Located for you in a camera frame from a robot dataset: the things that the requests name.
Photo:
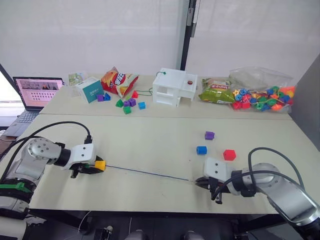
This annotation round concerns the green cube block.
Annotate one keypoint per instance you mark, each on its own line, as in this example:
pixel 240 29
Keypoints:
pixel 127 110

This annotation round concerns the green triangular block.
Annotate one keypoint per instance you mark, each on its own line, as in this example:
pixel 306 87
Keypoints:
pixel 119 103

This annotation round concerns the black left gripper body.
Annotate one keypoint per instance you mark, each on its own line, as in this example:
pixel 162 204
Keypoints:
pixel 80 169

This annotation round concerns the blue lace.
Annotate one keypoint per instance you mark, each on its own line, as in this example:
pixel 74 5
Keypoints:
pixel 150 173

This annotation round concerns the illustrated card box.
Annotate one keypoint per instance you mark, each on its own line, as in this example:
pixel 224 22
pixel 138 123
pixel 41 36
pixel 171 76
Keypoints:
pixel 76 78

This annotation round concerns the purple cube block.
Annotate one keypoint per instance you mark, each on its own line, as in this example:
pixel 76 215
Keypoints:
pixel 132 102
pixel 209 135
pixel 126 103
pixel 100 98

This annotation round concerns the yellow threading block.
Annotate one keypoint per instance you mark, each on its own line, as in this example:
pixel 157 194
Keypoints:
pixel 100 165

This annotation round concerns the black window post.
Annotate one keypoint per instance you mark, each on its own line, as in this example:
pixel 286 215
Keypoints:
pixel 188 37

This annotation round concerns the green chips bag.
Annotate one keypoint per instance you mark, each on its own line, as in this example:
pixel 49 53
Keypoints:
pixel 216 94

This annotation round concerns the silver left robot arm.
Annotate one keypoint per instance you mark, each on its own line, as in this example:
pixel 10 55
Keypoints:
pixel 37 152

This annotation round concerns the red hexagonal block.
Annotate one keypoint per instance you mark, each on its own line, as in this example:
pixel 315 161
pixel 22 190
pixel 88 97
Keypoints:
pixel 229 155

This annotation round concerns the dark rounded shape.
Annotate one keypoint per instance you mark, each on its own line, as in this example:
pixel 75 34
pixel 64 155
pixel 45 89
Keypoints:
pixel 137 235
pixel 190 235

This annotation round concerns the teal and white box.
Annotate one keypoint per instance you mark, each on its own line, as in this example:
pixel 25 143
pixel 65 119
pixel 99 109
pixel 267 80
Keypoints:
pixel 91 90

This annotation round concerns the blue cube block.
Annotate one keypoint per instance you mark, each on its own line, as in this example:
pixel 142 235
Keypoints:
pixel 141 105
pixel 201 150

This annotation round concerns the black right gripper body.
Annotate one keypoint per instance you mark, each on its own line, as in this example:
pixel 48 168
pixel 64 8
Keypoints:
pixel 213 183

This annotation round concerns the red chips bag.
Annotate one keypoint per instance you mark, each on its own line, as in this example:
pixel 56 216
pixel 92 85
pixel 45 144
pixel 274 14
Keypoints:
pixel 117 82

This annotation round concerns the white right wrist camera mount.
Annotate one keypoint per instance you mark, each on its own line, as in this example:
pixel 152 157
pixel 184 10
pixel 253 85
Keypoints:
pixel 217 168

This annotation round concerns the blue triangular block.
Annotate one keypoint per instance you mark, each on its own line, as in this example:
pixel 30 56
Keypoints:
pixel 107 97

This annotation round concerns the clear bag of beads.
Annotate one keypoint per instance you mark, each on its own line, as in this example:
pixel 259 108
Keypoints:
pixel 262 97

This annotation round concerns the red round button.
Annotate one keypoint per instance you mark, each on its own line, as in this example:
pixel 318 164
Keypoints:
pixel 190 82

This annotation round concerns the open laptop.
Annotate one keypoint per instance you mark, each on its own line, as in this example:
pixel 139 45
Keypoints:
pixel 37 92

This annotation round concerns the green lace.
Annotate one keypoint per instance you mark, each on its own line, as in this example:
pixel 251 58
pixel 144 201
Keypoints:
pixel 164 73

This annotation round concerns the red triangular block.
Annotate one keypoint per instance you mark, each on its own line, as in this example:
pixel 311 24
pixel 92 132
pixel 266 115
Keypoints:
pixel 135 94

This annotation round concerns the grey partition panel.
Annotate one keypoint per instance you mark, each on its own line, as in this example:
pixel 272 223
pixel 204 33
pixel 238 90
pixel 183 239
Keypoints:
pixel 308 107

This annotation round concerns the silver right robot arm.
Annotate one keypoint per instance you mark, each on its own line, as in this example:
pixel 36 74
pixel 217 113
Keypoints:
pixel 282 182

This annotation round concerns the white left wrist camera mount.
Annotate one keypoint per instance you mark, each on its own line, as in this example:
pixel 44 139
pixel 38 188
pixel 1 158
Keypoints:
pixel 81 153

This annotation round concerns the white plastic cabinet model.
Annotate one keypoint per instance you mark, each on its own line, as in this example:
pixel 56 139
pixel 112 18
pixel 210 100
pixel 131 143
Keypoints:
pixel 168 88

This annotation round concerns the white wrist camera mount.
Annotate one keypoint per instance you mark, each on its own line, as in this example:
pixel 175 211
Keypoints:
pixel 217 168
pixel 81 153

